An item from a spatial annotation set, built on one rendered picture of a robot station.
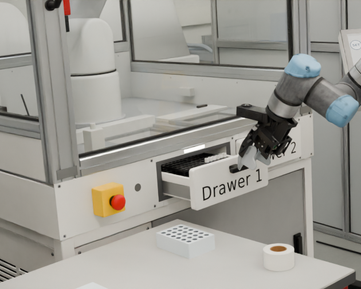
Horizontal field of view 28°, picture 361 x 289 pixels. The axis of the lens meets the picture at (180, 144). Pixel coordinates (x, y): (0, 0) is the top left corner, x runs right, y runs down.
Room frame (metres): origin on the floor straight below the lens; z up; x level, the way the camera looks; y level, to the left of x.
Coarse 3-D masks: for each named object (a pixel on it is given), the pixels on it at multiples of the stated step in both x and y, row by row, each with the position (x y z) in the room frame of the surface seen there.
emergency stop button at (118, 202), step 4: (116, 196) 1.71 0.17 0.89; (120, 196) 1.72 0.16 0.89; (112, 200) 1.71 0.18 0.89; (116, 200) 1.71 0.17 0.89; (120, 200) 1.71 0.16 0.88; (124, 200) 1.72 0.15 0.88; (112, 204) 1.71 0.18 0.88; (116, 204) 1.71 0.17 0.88; (120, 204) 1.71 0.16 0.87; (124, 204) 1.72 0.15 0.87; (116, 208) 1.71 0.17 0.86; (120, 208) 1.71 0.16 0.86
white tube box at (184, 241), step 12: (168, 228) 1.72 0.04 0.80; (180, 228) 1.72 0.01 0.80; (192, 228) 1.71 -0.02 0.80; (156, 240) 1.69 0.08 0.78; (168, 240) 1.66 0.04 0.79; (180, 240) 1.63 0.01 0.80; (192, 240) 1.62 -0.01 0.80; (204, 240) 1.63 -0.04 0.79; (180, 252) 1.62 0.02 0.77; (192, 252) 1.61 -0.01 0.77; (204, 252) 1.63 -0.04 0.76
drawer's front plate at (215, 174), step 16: (224, 160) 1.87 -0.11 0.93; (256, 160) 1.95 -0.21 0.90; (192, 176) 1.79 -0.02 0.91; (208, 176) 1.82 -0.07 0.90; (224, 176) 1.86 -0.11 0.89; (240, 176) 1.90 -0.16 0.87; (256, 176) 1.95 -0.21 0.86; (192, 192) 1.79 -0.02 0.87; (208, 192) 1.82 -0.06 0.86; (240, 192) 1.90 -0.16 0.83; (192, 208) 1.80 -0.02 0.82
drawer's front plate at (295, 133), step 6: (294, 132) 2.26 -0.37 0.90; (300, 132) 2.28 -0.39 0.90; (294, 138) 2.26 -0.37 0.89; (300, 138) 2.28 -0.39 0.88; (240, 144) 2.09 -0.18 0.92; (294, 144) 2.26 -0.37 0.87; (300, 144) 2.28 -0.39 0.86; (288, 150) 2.24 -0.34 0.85; (294, 150) 2.26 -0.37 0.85; (300, 150) 2.28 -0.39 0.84; (276, 156) 2.20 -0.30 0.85; (282, 156) 2.22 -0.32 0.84; (288, 156) 2.24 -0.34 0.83; (294, 156) 2.26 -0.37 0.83; (300, 156) 2.28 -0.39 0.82; (270, 162) 2.18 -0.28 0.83; (276, 162) 2.20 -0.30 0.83; (282, 162) 2.22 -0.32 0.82
